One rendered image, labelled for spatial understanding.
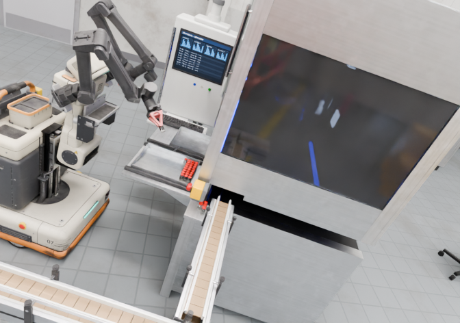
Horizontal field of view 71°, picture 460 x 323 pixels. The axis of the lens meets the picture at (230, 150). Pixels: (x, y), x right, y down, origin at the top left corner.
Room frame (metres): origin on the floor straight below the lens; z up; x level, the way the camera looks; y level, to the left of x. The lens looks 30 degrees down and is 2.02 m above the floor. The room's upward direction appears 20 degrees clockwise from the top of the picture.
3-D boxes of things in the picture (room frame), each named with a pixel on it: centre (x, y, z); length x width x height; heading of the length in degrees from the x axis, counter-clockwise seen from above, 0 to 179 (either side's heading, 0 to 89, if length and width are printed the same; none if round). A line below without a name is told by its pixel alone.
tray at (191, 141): (1.89, 0.21, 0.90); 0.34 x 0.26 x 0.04; 92
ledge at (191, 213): (1.29, 0.04, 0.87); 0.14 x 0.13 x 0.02; 92
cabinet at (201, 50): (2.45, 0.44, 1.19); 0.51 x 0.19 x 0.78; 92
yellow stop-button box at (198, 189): (1.30, 0.08, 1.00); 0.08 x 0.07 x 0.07; 92
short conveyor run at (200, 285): (1.02, -0.07, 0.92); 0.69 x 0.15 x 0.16; 2
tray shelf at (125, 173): (1.71, 0.28, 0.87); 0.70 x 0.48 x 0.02; 2
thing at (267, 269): (2.40, -0.36, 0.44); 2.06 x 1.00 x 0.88; 2
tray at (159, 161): (1.54, 0.32, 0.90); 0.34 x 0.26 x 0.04; 91
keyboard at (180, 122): (2.21, 0.45, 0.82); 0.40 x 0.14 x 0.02; 93
